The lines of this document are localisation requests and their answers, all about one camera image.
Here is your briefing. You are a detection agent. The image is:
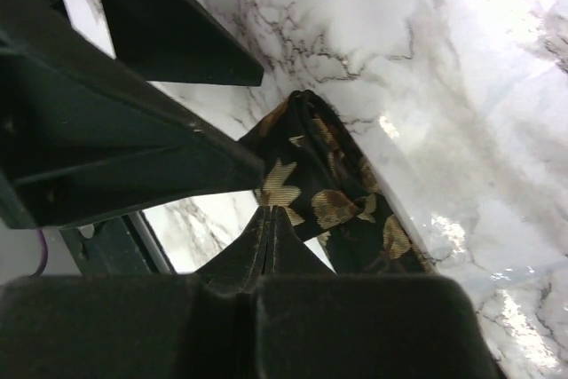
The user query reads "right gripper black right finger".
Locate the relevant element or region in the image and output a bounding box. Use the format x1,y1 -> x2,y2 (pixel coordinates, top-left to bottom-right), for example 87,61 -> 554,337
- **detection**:
264,206 -> 335,276

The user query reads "black gold floral tie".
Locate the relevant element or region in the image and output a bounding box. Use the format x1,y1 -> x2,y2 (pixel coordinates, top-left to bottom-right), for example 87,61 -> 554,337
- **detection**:
240,91 -> 433,274

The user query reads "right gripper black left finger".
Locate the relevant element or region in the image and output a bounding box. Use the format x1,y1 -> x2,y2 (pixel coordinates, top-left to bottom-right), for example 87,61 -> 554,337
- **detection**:
194,207 -> 272,294

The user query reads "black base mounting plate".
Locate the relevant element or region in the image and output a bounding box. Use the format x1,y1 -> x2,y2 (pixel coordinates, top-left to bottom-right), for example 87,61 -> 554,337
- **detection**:
60,212 -> 176,275

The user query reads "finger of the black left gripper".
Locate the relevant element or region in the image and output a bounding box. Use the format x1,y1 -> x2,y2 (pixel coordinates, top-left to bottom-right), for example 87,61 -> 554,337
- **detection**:
1,28 -> 263,230
47,0 -> 264,86

